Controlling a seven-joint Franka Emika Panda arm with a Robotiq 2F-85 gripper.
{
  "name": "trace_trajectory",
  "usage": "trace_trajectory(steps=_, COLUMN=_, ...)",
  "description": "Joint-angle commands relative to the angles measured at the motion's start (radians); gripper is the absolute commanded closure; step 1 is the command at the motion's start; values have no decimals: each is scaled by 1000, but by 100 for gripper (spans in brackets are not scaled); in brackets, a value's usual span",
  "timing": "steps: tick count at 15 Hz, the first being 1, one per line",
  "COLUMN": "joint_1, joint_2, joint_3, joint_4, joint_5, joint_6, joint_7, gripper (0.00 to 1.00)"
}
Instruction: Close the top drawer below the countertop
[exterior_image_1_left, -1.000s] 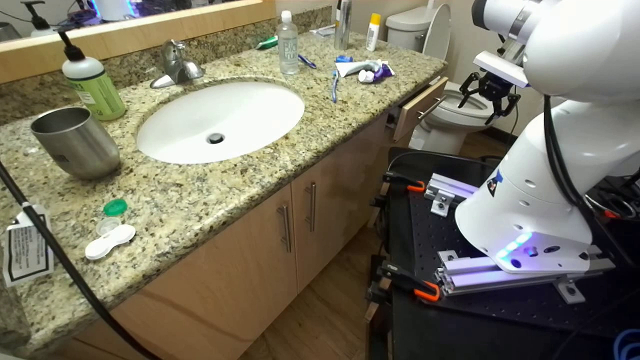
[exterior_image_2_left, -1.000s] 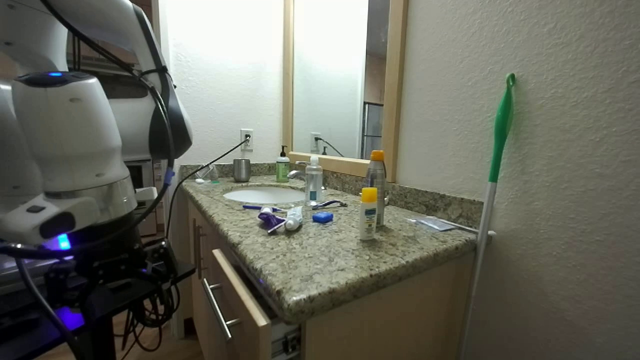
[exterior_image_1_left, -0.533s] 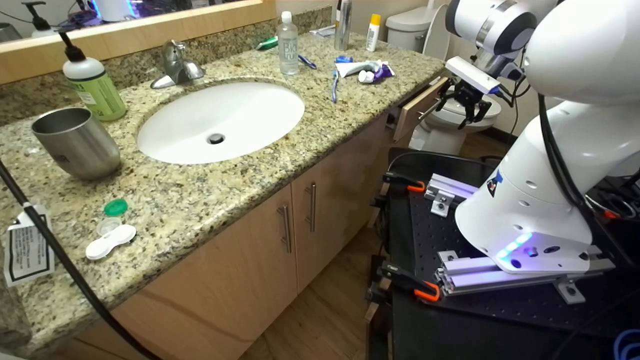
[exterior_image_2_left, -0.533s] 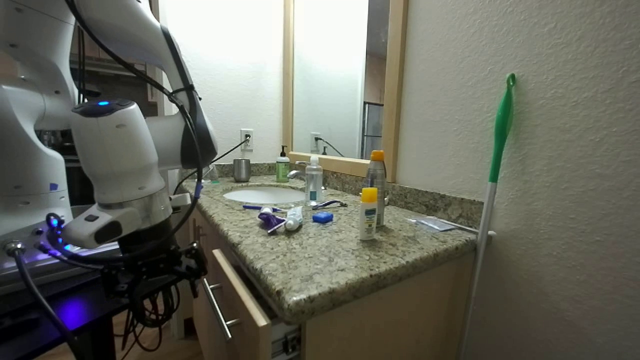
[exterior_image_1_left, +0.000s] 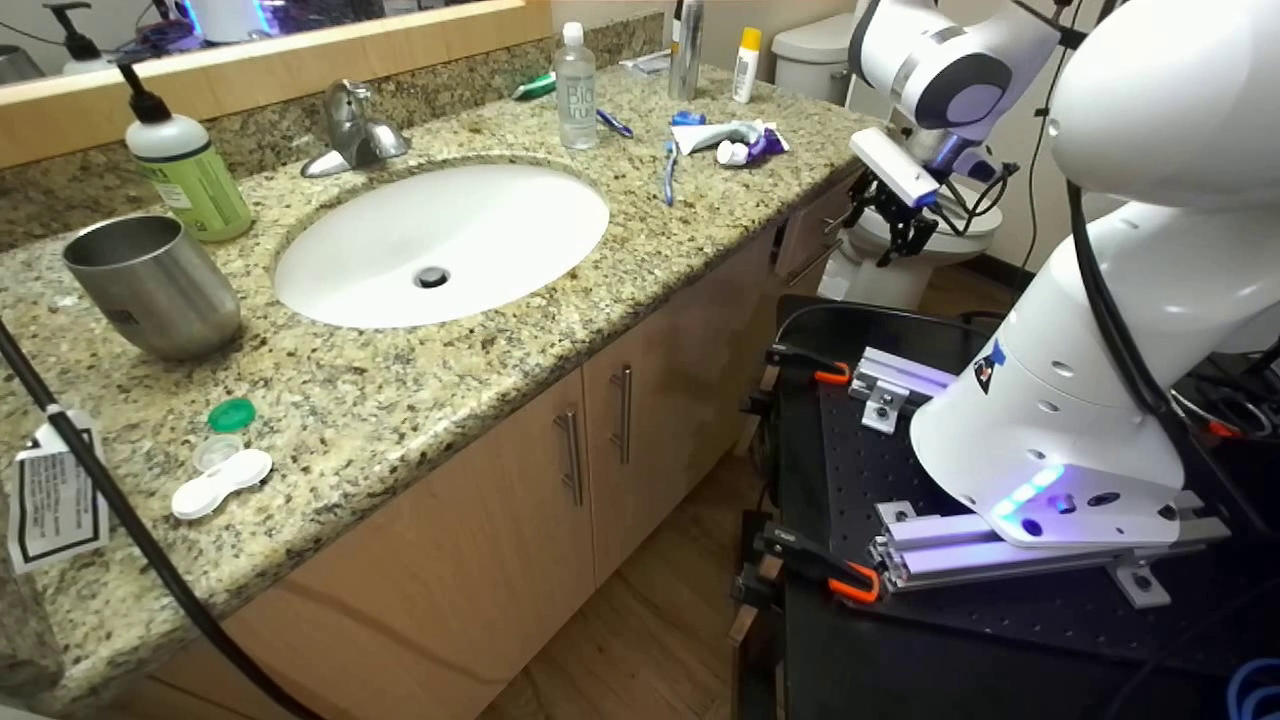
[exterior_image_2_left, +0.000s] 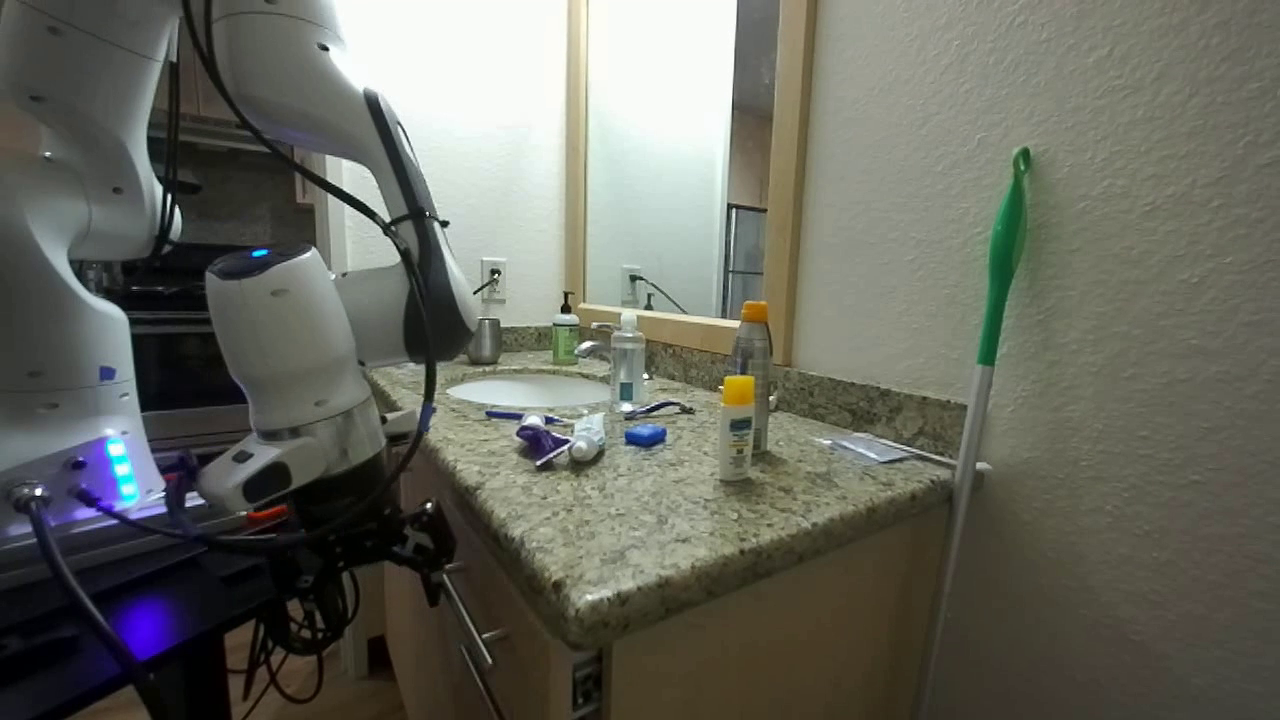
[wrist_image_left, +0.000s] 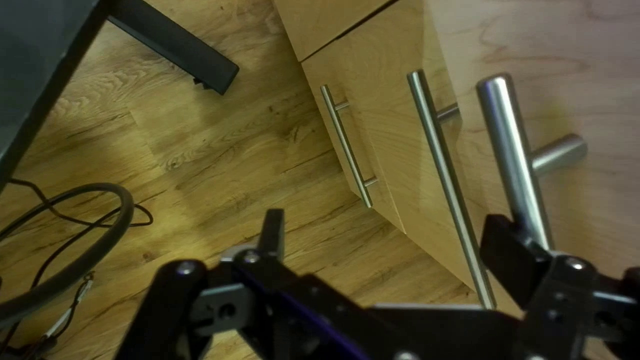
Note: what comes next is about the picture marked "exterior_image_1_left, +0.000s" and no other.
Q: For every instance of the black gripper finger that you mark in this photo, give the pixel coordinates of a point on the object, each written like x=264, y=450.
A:
x=856, y=206
x=906, y=238

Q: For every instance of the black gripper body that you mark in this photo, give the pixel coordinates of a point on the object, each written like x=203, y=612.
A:
x=884, y=197

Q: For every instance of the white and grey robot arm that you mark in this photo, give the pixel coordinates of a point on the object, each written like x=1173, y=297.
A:
x=1120, y=300

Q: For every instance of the wooden drawer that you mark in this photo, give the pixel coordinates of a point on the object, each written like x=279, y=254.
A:
x=810, y=235

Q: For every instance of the white toothpaste tube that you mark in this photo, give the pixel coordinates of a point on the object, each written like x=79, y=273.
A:
x=725, y=137

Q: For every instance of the white toilet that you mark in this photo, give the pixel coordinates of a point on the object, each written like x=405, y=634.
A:
x=815, y=60

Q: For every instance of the black and orange clamp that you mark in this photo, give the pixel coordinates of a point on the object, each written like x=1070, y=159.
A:
x=815, y=566
x=812, y=364

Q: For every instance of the white bottle with yellow cap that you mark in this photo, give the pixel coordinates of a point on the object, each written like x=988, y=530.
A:
x=746, y=70

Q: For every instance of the blue toothbrush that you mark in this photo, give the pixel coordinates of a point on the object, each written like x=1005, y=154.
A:
x=670, y=175

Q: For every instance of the silver metal can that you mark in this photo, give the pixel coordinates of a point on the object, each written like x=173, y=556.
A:
x=686, y=50

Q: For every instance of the wooden cabinet door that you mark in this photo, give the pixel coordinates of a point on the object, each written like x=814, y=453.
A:
x=450, y=580
x=690, y=390

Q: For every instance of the white flat packet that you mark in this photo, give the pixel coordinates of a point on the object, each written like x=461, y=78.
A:
x=646, y=63

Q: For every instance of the blue pen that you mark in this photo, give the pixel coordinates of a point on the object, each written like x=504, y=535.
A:
x=614, y=123

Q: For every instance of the clear plastic bottle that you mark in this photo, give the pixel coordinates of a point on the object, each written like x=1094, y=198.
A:
x=575, y=95

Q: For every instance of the green and white tube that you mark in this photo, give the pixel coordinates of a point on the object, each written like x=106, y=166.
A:
x=535, y=86

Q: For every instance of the black robot stand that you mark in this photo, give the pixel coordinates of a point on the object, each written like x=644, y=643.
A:
x=900, y=650

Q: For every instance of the white oval sink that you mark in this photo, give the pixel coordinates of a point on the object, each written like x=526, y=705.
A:
x=440, y=245

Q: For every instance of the silver tap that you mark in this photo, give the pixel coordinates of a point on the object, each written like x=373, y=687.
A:
x=352, y=135

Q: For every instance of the wood framed mirror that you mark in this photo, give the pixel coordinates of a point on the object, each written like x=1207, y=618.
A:
x=250, y=70

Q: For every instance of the green round cap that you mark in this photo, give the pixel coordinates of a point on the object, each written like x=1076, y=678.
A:
x=231, y=414

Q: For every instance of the green soap pump bottle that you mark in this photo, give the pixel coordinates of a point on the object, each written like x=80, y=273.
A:
x=190, y=180

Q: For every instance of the clear round cap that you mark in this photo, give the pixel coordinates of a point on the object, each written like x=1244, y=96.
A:
x=217, y=452

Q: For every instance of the white contact lens case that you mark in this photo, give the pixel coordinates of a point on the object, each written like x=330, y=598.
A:
x=222, y=484

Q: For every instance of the stainless steel cup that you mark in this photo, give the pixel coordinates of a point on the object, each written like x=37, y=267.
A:
x=160, y=295

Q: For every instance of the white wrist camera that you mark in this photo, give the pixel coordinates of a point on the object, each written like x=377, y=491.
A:
x=893, y=166

